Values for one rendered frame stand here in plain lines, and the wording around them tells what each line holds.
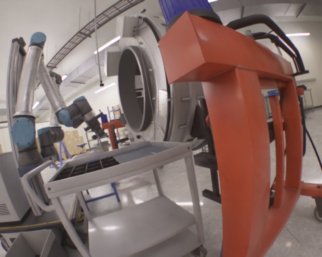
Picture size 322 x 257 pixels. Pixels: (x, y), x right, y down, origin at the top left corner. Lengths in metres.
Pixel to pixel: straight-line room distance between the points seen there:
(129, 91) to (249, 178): 1.67
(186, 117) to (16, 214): 1.40
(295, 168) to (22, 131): 1.45
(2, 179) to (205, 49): 1.27
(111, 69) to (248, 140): 1.72
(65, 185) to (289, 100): 1.02
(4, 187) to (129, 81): 1.65
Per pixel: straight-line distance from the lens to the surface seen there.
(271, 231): 0.74
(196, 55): 0.24
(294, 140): 0.90
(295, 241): 1.06
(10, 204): 1.28
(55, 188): 0.51
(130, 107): 1.77
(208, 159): 0.48
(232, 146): 0.33
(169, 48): 0.30
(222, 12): 4.85
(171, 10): 0.34
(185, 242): 0.89
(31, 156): 1.03
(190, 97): 0.88
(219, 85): 0.32
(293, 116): 0.87
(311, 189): 1.04
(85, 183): 0.49
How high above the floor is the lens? 0.80
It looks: 3 degrees down
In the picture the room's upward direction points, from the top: 12 degrees counter-clockwise
